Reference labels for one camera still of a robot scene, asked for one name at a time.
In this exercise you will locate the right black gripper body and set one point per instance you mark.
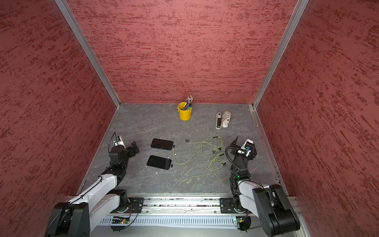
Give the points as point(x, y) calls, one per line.
point(237, 154)

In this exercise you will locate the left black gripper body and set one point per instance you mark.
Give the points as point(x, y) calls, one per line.
point(126, 161)

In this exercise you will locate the black smartphone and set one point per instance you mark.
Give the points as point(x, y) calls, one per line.
point(159, 162)
point(162, 144)

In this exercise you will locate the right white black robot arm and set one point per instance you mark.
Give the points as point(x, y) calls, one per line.
point(277, 222)

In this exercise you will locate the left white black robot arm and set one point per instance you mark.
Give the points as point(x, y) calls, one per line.
point(79, 216)

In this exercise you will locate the beige black stapler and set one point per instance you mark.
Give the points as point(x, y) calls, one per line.
point(218, 120)

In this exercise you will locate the right electronics board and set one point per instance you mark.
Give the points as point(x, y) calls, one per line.
point(243, 223)

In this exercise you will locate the electronics board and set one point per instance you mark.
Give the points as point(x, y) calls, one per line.
point(243, 223)
point(120, 220)

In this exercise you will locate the yellow bucket pen holder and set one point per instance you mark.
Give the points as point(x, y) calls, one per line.
point(184, 114)

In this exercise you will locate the pens and pencils bunch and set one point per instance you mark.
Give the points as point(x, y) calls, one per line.
point(188, 103)

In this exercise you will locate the left electronics board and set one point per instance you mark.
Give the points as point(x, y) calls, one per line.
point(120, 220)

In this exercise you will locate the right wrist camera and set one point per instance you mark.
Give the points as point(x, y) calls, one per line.
point(248, 147)

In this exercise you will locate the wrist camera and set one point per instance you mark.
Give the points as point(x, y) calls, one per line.
point(117, 141)
point(248, 147)

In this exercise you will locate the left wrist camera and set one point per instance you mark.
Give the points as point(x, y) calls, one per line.
point(117, 141)

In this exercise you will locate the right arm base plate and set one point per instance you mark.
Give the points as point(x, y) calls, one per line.
point(227, 206)

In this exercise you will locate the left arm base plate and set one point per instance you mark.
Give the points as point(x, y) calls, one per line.
point(137, 205)

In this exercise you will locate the aluminium mounting rail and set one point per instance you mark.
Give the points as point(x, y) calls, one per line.
point(210, 204)

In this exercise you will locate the right corner aluminium post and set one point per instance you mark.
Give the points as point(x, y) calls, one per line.
point(291, 26)

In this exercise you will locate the corner aluminium post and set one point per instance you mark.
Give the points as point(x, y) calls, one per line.
point(291, 26)
point(73, 24)

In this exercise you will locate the left corner aluminium post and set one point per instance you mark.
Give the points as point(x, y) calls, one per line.
point(73, 24)

